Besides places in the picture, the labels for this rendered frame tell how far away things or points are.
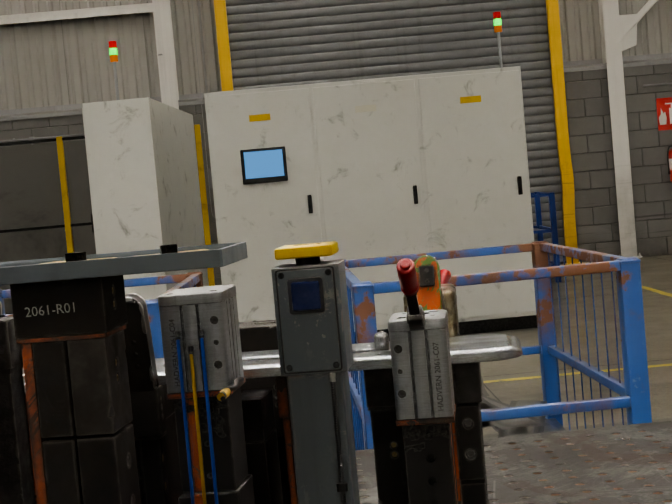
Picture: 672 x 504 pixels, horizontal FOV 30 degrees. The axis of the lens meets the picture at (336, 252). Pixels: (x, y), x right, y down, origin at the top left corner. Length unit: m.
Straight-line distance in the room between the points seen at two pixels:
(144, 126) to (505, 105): 2.72
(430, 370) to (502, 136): 8.23
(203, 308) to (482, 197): 8.19
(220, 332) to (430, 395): 0.25
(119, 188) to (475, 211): 2.69
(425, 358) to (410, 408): 0.06
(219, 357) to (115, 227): 8.11
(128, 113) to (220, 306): 8.11
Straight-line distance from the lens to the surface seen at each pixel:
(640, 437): 2.44
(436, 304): 1.76
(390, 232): 9.52
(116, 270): 1.28
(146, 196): 9.51
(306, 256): 1.28
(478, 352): 1.55
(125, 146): 9.54
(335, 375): 1.29
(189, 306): 1.46
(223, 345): 1.46
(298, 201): 9.48
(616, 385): 3.81
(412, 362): 1.44
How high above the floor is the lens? 1.22
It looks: 3 degrees down
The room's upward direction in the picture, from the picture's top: 5 degrees counter-clockwise
